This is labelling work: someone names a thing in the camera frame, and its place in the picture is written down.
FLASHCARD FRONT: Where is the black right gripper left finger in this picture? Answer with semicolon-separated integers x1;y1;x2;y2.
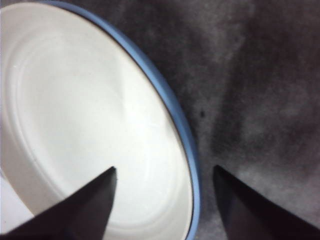
0;166;118;240

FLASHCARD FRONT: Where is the white round plate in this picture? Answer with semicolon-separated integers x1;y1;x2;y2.
0;0;195;240

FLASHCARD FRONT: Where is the blue round plate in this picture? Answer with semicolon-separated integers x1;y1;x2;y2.
48;0;201;240

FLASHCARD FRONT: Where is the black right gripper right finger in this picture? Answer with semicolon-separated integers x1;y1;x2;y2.
213;164;320;240

